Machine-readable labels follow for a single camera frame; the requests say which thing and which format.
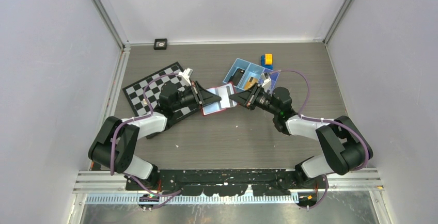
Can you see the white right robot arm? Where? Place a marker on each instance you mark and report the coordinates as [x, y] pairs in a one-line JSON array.
[[344, 149]]

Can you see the purple drawer box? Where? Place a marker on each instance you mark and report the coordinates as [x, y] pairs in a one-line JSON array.
[[274, 76]]

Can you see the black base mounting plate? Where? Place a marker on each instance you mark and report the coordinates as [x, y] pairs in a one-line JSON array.
[[225, 182]]

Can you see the orange card in drawer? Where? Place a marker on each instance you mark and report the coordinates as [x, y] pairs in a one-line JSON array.
[[250, 83]]

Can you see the blue orange toy block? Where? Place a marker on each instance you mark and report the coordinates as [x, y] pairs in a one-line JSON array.
[[267, 61]]

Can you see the black white chessboard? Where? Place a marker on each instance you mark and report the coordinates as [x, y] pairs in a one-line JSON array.
[[147, 85]]

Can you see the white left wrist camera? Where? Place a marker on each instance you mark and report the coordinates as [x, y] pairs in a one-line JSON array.
[[185, 76]]

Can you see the light blue drawer box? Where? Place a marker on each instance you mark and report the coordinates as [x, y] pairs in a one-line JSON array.
[[238, 63], [254, 71]]

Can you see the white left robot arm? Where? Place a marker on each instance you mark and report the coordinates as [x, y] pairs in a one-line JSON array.
[[115, 143]]

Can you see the light blue middle drawer box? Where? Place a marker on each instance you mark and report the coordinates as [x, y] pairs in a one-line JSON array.
[[254, 71]]

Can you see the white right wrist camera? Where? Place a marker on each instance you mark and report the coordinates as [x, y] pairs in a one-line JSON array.
[[266, 81]]

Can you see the red leather card holder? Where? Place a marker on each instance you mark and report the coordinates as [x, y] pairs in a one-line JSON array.
[[214, 107]]

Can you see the light blue left drawer box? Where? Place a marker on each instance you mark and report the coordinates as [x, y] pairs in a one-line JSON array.
[[238, 63]]

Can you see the black square wall socket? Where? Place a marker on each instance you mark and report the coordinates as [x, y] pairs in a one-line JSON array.
[[160, 44]]

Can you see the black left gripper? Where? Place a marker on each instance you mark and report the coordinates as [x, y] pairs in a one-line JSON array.
[[202, 96]]

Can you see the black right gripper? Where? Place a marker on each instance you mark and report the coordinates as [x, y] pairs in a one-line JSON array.
[[248, 98]]

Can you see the black card in drawer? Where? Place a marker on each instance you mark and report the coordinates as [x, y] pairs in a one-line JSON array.
[[237, 76]]

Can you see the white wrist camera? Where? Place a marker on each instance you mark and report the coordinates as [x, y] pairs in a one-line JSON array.
[[185, 76], [266, 81]]

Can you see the white card with grey stripe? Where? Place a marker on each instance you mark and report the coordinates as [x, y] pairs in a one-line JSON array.
[[225, 91]]

